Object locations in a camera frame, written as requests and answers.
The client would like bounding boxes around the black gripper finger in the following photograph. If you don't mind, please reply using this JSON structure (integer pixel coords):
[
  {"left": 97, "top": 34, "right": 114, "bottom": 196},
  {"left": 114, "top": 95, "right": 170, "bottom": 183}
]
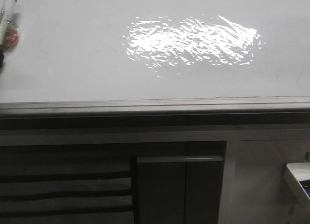
[{"left": 0, "top": 49, "right": 4, "bottom": 69}]

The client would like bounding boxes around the white black whiteboard marker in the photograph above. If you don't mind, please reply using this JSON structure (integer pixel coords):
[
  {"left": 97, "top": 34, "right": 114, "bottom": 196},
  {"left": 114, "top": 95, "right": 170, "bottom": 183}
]
[{"left": 0, "top": 0, "right": 17, "bottom": 46}]

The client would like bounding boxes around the orange clear tape wrap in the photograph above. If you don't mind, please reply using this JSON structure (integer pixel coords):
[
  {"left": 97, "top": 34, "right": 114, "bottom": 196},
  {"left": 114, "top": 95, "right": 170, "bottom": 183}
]
[{"left": 3, "top": 13, "right": 20, "bottom": 52}]

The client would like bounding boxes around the grey fabric pocket organizer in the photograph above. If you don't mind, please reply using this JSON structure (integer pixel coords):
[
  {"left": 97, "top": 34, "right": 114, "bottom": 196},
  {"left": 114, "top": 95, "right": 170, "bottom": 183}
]
[{"left": 0, "top": 148, "right": 139, "bottom": 224}]

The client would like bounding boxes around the grey panel with white bar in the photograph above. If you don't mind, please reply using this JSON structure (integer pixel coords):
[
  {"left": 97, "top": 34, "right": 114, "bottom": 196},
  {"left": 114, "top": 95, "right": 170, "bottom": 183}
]
[{"left": 137, "top": 141, "right": 226, "bottom": 224}]

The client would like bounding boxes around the white plastic marker tray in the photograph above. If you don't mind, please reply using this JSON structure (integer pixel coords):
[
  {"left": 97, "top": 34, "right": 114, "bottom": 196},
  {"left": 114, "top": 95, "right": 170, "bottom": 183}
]
[{"left": 284, "top": 163, "right": 310, "bottom": 213}]

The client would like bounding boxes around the white whiteboard with frame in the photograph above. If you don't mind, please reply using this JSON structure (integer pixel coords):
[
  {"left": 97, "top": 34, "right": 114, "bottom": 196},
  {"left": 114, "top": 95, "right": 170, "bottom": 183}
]
[{"left": 0, "top": 0, "right": 310, "bottom": 118}]

